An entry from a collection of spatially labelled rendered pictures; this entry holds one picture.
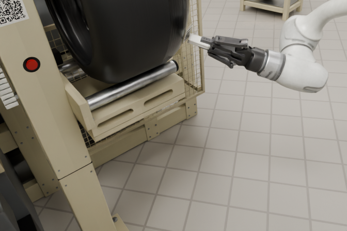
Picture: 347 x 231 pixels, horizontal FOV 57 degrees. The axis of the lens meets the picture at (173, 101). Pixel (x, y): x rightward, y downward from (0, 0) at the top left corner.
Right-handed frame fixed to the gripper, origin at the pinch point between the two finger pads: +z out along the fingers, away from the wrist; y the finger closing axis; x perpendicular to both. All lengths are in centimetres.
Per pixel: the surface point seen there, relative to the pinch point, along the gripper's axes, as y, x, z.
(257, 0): 164, 236, -71
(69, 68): 29, -6, 41
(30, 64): 4.4, -23.3, 43.1
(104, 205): 65, -42, 14
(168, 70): 14.6, -3.7, 6.1
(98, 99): 14.1, -22.3, 24.0
